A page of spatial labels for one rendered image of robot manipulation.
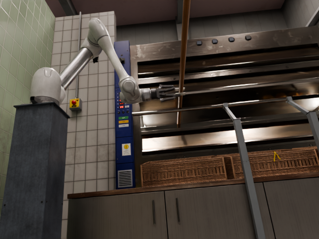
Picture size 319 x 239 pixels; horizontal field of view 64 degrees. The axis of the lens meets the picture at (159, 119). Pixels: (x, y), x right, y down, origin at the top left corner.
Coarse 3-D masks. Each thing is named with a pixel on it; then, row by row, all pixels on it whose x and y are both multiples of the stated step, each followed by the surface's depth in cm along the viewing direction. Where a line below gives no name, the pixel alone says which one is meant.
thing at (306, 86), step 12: (264, 84) 222; (276, 84) 221; (288, 84) 221; (300, 84) 222; (312, 84) 224; (192, 96) 227; (204, 96) 228; (216, 96) 229; (228, 96) 230; (240, 96) 231; (252, 96) 233; (264, 96) 234; (276, 96) 235; (288, 96) 236; (144, 108) 237; (156, 108) 239; (168, 108) 240
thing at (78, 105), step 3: (72, 99) 238; (75, 99) 238; (78, 99) 238; (69, 102) 237; (78, 102) 236; (81, 102) 241; (69, 105) 236; (72, 105) 236; (75, 105) 235; (78, 105) 235; (81, 105) 240; (69, 108) 235; (72, 108) 235; (75, 108) 236; (78, 108) 236; (81, 108) 240
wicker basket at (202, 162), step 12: (204, 156) 213; (216, 156) 187; (144, 168) 167; (156, 168) 167; (168, 168) 166; (180, 168) 165; (192, 168) 164; (204, 168) 207; (216, 168) 163; (144, 180) 165; (156, 180) 164; (168, 180) 163; (180, 180) 162; (192, 180) 162; (204, 180) 161; (216, 180) 160
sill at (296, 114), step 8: (296, 112) 226; (216, 120) 228; (224, 120) 228; (232, 120) 227; (248, 120) 226; (144, 128) 230; (152, 128) 230; (160, 128) 229; (168, 128) 229; (176, 128) 228
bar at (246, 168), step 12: (180, 108) 194; (192, 108) 194; (204, 108) 194; (228, 108) 188; (300, 108) 174; (240, 120) 164; (312, 120) 160; (240, 132) 161; (312, 132) 161; (240, 144) 158; (240, 156) 158; (252, 180) 150; (252, 192) 147; (252, 204) 145; (252, 216) 145
